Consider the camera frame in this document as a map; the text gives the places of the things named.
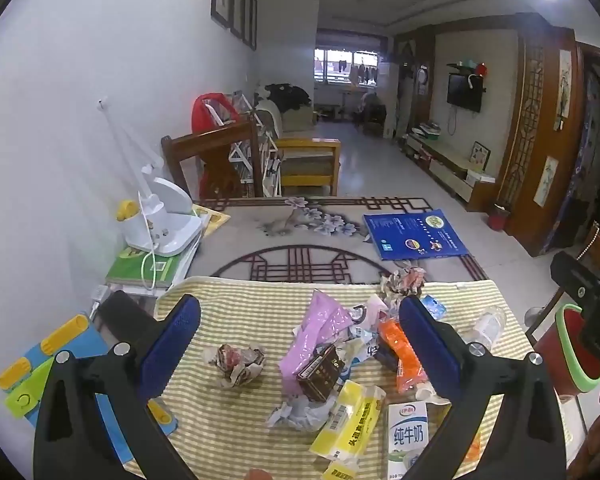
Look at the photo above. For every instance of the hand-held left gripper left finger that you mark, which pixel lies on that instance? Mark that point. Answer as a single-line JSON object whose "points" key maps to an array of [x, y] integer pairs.
{"points": [[172, 342]]}

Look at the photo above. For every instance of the dark wooden chair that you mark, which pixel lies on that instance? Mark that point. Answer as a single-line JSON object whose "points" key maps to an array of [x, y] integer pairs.
{"points": [[210, 142]]}

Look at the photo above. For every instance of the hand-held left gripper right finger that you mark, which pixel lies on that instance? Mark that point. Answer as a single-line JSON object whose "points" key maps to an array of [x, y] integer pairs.
{"points": [[430, 347]]}

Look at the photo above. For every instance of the white green milk carton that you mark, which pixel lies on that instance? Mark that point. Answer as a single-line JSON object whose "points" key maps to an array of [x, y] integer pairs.
{"points": [[405, 435]]}

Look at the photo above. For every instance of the pink plastic bag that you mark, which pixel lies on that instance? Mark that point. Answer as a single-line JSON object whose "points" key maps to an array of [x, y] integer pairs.
{"points": [[312, 330]]}

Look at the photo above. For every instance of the wooden lattice partition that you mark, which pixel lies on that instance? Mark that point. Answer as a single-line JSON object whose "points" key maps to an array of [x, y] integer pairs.
{"points": [[575, 185]]}

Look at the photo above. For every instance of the low television cabinet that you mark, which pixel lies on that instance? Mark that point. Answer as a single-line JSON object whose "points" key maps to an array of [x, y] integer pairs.
{"points": [[445, 160]]}

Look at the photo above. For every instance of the pink plastic wrapper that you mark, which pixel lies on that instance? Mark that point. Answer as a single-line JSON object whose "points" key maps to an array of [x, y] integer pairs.
{"points": [[375, 307]]}

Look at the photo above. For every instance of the small yellow paper packet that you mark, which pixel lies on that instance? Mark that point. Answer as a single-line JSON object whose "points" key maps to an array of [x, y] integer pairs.
{"points": [[337, 474]]}

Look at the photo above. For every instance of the large yellow paper packet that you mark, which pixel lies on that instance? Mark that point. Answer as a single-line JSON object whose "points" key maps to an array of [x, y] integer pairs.
{"points": [[350, 415]]}

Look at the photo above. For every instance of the small red bin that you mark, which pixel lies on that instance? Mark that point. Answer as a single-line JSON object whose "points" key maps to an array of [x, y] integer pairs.
{"points": [[500, 217]]}

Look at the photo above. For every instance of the red waste bin green rim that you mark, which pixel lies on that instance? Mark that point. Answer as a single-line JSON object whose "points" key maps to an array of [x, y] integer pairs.
{"points": [[555, 355]]}

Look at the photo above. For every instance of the wall television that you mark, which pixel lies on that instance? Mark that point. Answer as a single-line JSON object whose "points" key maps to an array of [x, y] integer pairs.
{"points": [[464, 91]]}

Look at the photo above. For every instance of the window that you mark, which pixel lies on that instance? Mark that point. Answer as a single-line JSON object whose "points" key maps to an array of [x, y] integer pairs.
{"points": [[345, 65]]}

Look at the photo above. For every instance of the red bag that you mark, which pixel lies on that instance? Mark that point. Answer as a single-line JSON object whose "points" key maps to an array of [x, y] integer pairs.
{"points": [[202, 115]]}

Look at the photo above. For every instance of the blue book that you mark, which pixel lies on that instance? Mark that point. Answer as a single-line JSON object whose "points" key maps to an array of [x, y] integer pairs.
{"points": [[415, 235]]}

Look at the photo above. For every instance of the beige sofa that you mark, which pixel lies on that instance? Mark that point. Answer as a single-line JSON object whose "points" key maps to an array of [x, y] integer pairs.
{"points": [[292, 120]]}

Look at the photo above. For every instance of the yellow checked cloth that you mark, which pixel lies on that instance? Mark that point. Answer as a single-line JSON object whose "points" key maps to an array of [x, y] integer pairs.
{"points": [[260, 310]]}

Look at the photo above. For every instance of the dark clothes pile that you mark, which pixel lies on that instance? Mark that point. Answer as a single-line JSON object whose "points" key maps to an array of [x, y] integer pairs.
{"points": [[285, 95]]}

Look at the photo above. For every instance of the clear plastic bottle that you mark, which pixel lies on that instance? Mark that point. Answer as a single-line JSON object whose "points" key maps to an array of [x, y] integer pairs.
{"points": [[487, 327]]}

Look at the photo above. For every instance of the white tissue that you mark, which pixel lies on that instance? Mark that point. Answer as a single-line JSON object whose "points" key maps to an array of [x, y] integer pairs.
{"points": [[295, 412]]}

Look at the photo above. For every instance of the dark brown box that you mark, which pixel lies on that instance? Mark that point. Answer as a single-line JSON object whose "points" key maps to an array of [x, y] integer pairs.
{"points": [[322, 375]]}

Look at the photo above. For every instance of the yellow wooden bench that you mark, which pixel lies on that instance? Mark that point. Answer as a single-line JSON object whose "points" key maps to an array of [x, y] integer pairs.
{"points": [[307, 145]]}

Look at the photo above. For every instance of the wall shelf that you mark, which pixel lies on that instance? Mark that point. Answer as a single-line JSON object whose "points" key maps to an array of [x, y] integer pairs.
{"points": [[465, 66]]}

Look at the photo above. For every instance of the yellow booklet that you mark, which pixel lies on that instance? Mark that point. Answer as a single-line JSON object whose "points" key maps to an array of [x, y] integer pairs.
{"points": [[217, 220]]}

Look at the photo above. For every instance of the white desk lamp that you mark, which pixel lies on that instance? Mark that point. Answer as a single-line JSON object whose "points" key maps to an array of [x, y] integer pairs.
{"points": [[165, 220]]}

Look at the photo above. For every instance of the blue yellow toy mat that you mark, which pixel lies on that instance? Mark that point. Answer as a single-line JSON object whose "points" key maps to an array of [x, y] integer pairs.
{"points": [[80, 345]]}

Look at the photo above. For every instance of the patterned table cover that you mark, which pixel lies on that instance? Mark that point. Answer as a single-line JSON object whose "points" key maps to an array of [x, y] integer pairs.
{"points": [[260, 240]]}

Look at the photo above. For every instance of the small framed picture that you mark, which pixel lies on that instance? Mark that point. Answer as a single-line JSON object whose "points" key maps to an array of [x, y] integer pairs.
{"points": [[479, 155]]}

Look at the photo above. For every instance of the green book stack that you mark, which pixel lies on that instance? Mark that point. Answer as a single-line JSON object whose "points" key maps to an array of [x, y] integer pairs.
{"points": [[130, 270]]}

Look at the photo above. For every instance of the hanging scroll painting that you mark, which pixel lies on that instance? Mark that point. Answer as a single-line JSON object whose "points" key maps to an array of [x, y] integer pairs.
{"points": [[546, 182], [565, 90]]}

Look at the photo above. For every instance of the newspaper ball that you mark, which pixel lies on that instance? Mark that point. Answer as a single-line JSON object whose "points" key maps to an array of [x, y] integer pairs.
{"points": [[405, 282], [235, 365]]}

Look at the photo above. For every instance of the orange snack packet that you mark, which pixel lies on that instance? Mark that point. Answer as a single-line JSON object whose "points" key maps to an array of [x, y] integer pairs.
{"points": [[400, 350]]}

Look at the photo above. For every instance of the white blue plastic wrapper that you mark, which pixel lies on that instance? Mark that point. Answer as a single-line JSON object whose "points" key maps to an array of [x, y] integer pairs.
{"points": [[362, 347]]}

